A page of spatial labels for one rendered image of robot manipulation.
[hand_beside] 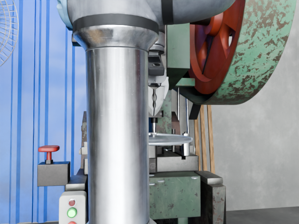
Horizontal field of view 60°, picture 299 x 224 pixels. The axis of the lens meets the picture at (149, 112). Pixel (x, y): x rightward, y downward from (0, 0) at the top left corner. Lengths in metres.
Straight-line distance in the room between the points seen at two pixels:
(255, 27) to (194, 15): 0.62
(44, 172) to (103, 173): 0.59
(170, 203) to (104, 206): 0.64
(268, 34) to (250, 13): 0.10
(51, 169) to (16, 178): 1.48
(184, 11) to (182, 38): 0.77
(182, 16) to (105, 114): 0.16
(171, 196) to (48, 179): 0.42
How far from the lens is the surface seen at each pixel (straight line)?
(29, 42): 2.43
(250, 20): 0.95
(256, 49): 0.99
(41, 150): 0.90
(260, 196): 2.82
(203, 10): 0.36
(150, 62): 0.76
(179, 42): 1.10
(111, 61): 0.33
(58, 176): 0.91
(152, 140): 0.82
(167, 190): 0.96
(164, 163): 1.03
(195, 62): 1.51
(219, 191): 0.96
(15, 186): 2.40
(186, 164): 1.06
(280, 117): 2.85
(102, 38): 0.33
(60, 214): 0.85
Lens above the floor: 0.85
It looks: 2 degrees up
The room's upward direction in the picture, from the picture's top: straight up
